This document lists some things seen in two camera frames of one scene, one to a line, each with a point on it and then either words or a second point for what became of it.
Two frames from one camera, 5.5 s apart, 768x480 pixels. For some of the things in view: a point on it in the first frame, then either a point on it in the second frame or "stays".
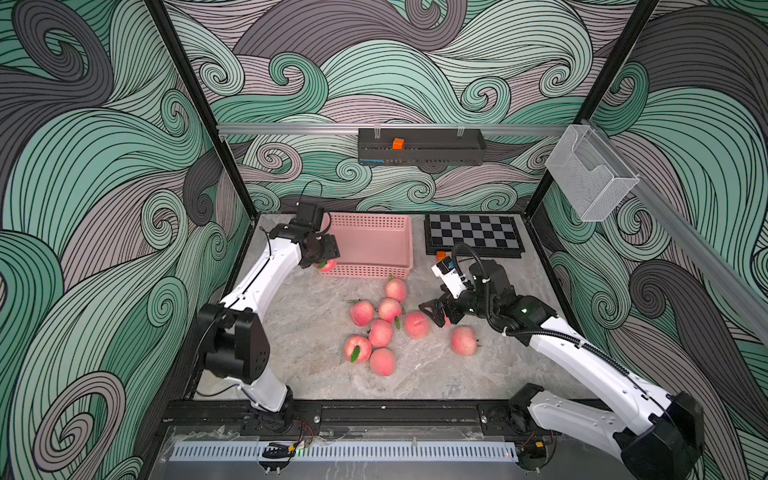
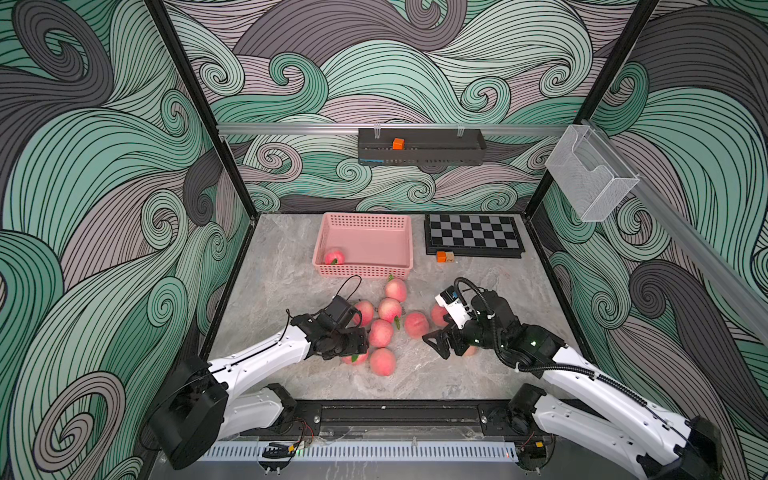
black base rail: (350, 414) stays
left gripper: (331, 251) -> (356, 343)
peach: (362, 313) stays
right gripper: (441, 310) -> (443, 342)
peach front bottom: (383, 362) stays
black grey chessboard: (493, 234) stays
